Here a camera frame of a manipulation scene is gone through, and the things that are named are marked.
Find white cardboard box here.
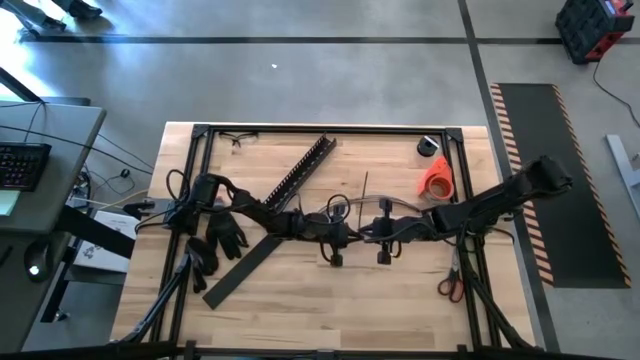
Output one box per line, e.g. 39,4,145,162
72,209,141,274

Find thin brown cable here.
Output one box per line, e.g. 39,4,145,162
319,194,426,216
319,195,427,217

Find small black tape roll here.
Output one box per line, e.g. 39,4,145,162
416,135,441,158

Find black duct cover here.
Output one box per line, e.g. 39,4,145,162
202,234,284,310

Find black slotted cable duct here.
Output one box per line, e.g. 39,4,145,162
262,134,338,211

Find pale green notepad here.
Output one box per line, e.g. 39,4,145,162
0,189,22,217

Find black and red toolbox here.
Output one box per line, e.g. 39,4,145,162
554,0,636,66

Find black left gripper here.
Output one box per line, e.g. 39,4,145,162
299,197,369,266

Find black aluminium rig frame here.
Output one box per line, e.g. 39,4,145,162
112,122,544,360

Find clear safety glasses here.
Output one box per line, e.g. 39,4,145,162
217,130,260,149

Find grey desk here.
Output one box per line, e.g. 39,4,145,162
0,99,108,351

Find bundle of thin wires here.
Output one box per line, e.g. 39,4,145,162
319,194,426,216

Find black stand leg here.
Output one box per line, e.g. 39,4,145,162
0,0,69,40

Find thin brown zip tie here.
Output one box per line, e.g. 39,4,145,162
356,170,370,230

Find grey metal profile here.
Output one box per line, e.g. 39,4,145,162
605,133,640,221

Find black floor cable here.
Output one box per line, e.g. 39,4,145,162
592,49,640,129

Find black backlit keyboard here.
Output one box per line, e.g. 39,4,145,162
0,142,53,193

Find black diagonal brace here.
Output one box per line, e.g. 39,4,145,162
53,203,137,260

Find person's shoe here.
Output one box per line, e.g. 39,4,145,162
52,0,104,21

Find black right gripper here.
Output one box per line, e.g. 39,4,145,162
358,198,435,265

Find black computer mouse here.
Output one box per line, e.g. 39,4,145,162
23,241,54,284

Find red-handled scissors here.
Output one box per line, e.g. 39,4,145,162
437,253,466,305

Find black hazard-striped floor mat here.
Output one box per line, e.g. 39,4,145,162
489,83,632,290

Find black slanted bar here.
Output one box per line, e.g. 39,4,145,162
0,66,47,105

